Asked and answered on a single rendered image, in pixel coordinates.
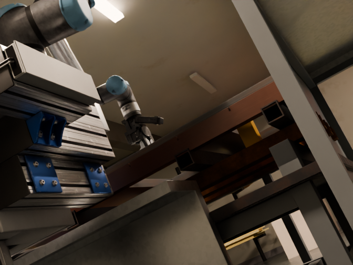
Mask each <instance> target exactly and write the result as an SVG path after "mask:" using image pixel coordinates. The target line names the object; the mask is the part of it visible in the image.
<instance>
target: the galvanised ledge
mask: <svg viewBox="0 0 353 265"><path fill-rule="evenodd" d="M195 190H200V189H199V186H198V184H197V181H196V180H166V181H164V182H163V183H161V184H159V185H157V186H155V187H153V188H151V189H149V190H147V191H145V192H144V193H142V194H140V195H138V196H136V197H134V198H132V199H130V200H128V201H126V202H125V203H123V204H121V205H119V206H117V207H115V208H113V209H111V210H109V211H107V212H106V213H104V214H102V215H100V216H98V217H96V218H94V219H92V220H90V221H88V222H87V223H85V224H83V225H81V226H79V227H78V228H76V229H74V230H72V231H70V232H68V233H66V234H64V235H62V236H60V237H59V238H57V239H55V240H53V241H51V242H49V243H47V244H45V245H43V246H41V247H40V248H38V249H36V250H34V251H32V252H30V253H28V254H26V255H24V256H22V257H21V258H19V259H17V260H15V261H13V264H14V265H48V264H50V263H52V262H54V261H56V260H58V259H60V258H62V257H64V256H66V255H68V254H70V253H72V252H74V251H76V250H78V249H80V248H82V247H84V246H86V245H88V244H90V243H92V242H94V241H96V240H98V239H100V238H102V237H104V236H106V235H108V234H110V233H112V232H114V231H116V230H118V229H120V228H122V227H123V226H125V225H127V224H129V223H131V222H133V221H135V220H137V219H139V218H141V217H143V216H145V215H147V214H149V213H151V212H153V211H155V210H157V209H159V208H161V207H163V206H165V205H167V204H169V203H171V202H173V201H175V200H177V199H179V198H181V197H183V196H185V195H187V194H189V193H191V192H193V191H195Z"/></svg>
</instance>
